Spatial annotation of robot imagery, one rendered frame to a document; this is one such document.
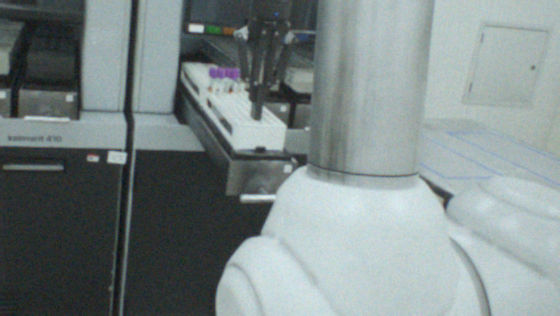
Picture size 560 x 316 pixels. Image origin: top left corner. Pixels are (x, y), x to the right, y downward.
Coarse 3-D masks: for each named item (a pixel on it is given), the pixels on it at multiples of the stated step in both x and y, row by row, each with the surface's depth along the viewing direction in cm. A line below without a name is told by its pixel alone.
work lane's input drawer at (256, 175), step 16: (176, 80) 169; (176, 96) 162; (192, 96) 148; (192, 112) 141; (192, 128) 140; (208, 128) 127; (208, 144) 124; (224, 144) 116; (224, 160) 112; (240, 160) 109; (256, 160) 110; (272, 160) 111; (288, 160) 112; (224, 176) 111; (240, 176) 109; (256, 176) 110; (272, 176) 111; (288, 176) 112; (240, 192) 110; (256, 192) 111; (272, 192) 112
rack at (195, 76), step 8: (184, 64) 163; (192, 64) 166; (200, 64) 167; (208, 64) 168; (184, 72) 166; (192, 72) 154; (200, 72) 156; (208, 72) 157; (184, 80) 161; (192, 80) 162; (200, 80) 145; (208, 80) 146; (192, 88) 159; (200, 88) 142; (200, 96) 141
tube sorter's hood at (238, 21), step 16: (192, 0) 150; (208, 0) 151; (224, 0) 153; (240, 0) 154; (304, 0) 158; (192, 16) 152; (208, 16) 153; (224, 16) 154; (240, 16) 155; (304, 16) 159; (192, 32) 152; (208, 32) 153; (304, 32) 160
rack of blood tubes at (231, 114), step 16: (208, 96) 133; (224, 96) 132; (240, 96) 134; (208, 112) 133; (224, 112) 120; (240, 112) 120; (224, 128) 120; (240, 128) 110; (256, 128) 111; (272, 128) 112; (240, 144) 111; (256, 144) 112; (272, 144) 113
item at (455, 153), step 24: (432, 120) 152; (456, 120) 155; (432, 144) 130; (456, 144) 132; (480, 144) 135; (504, 144) 137; (528, 144) 140; (432, 168) 113; (456, 168) 115; (480, 168) 117; (504, 168) 119; (528, 168) 121; (552, 168) 123; (456, 192) 102
